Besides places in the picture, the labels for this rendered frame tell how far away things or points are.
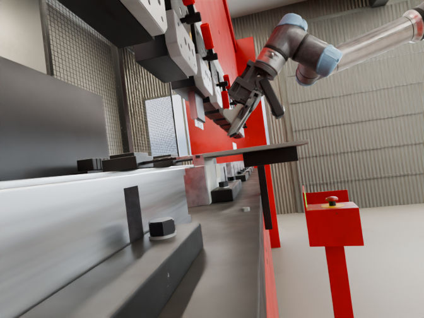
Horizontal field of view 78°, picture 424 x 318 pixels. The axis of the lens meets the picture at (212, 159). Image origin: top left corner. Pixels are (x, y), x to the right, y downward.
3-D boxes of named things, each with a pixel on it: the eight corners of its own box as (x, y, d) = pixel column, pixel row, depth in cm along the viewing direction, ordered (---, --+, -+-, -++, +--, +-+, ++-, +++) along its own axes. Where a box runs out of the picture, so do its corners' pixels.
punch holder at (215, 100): (216, 100, 86) (209, 50, 86) (191, 105, 88) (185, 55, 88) (223, 108, 101) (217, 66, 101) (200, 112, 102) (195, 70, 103)
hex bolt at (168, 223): (171, 238, 25) (169, 221, 25) (143, 241, 25) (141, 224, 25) (180, 230, 27) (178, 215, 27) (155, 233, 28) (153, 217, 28)
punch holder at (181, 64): (178, 51, 47) (167, -39, 47) (134, 60, 48) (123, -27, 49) (198, 77, 61) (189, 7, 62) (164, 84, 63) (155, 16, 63)
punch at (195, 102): (199, 125, 72) (194, 91, 72) (192, 126, 72) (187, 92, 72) (206, 129, 81) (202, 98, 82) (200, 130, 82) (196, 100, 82)
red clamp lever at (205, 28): (210, 20, 65) (217, 57, 72) (194, 24, 65) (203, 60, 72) (209, 23, 63) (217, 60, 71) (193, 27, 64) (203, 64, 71)
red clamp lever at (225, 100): (230, 108, 90) (226, 79, 90) (219, 110, 90) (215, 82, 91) (231, 108, 91) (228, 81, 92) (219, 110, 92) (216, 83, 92)
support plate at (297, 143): (309, 143, 63) (308, 139, 63) (202, 157, 67) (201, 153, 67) (298, 146, 80) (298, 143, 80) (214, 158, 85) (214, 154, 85)
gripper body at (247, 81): (228, 100, 79) (250, 65, 78) (253, 115, 78) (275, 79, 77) (225, 94, 72) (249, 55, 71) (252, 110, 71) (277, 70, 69)
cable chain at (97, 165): (93, 170, 85) (92, 158, 85) (77, 172, 86) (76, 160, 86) (143, 166, 122) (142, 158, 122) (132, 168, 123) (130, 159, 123)
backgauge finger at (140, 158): (187, 161, 72) (185, 144, 73) (102, 173, 77) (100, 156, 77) (197, 161, 84) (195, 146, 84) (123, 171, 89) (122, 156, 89)
